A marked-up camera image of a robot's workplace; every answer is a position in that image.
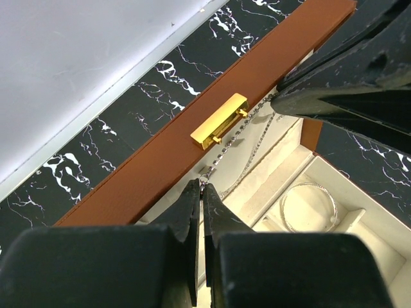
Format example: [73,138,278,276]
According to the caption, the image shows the silver chain necklace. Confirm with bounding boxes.
[197,91,283,200]

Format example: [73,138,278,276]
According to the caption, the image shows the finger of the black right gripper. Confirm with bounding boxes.
[271,89,410,155]
[275,1,410,111]

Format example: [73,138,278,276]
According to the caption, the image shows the brown leather jewelry box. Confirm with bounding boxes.
[58,1,410,307]

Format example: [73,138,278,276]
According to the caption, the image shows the silver bangle bracelet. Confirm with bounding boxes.
[278,182,340,232]

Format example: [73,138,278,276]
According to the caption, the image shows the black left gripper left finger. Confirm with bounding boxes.
[1,180,200,307]

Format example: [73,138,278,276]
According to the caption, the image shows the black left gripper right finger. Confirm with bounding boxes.
[202,184,393,307]

